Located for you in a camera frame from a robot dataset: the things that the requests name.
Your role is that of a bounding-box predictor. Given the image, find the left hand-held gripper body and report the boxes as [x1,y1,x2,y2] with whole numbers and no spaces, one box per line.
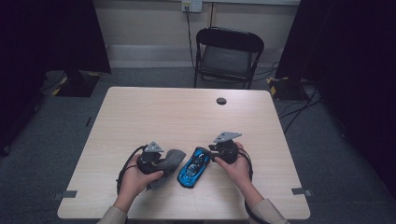
[136,141,165,175]

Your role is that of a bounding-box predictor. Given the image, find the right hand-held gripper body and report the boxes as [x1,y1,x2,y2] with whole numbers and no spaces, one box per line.
[213,131,243,165]

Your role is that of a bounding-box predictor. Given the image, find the blue toy car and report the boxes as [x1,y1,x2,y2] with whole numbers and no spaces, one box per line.
[177,147,211,189]

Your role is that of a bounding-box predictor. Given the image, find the person's right hand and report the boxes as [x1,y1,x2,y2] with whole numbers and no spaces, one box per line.
[214,142,253,190]

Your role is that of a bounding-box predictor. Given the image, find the person's left hand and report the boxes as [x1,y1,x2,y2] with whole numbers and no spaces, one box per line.
[113,154,163,213]

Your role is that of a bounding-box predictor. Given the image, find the grey tape strip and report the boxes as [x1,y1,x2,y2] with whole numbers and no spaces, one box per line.
[291,187,313,198]
[52,189,78,201]

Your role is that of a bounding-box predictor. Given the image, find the black stand base striped tape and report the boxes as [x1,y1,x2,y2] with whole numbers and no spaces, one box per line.
[51,69,102,98]
[265,76,309,102]

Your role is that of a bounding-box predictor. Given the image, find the black folding chair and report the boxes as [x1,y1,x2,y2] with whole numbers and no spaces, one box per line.
[193,26,265,91]

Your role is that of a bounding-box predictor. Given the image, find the dark curtain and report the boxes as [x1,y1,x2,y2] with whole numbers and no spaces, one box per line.
[275,0,396,200]
[0,0,112,157]

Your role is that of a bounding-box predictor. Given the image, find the right hand-held gripper cable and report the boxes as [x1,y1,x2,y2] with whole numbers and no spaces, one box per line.
[237,147,270,224]

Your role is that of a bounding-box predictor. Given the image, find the hand-held gripper cable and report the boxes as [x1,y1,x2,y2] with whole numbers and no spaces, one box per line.
[116,144,148,197]
[237,147,270,224]

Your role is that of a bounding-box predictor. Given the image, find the left hand-held gripper cable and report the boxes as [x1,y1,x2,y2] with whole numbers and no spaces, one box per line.
[116,144,148,197]

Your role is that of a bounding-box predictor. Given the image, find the black floor cables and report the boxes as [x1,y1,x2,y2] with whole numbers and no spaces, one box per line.
[278,83,323,134]

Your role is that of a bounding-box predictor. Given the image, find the black power cable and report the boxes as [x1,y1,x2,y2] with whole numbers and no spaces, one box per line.
[185,6,197,71]

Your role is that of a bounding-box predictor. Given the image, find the thin wall cable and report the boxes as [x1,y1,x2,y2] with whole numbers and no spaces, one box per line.
[208,2,216,28]

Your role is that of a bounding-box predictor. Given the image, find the white wall socket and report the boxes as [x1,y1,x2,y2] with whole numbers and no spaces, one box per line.
[181,0,204,13]

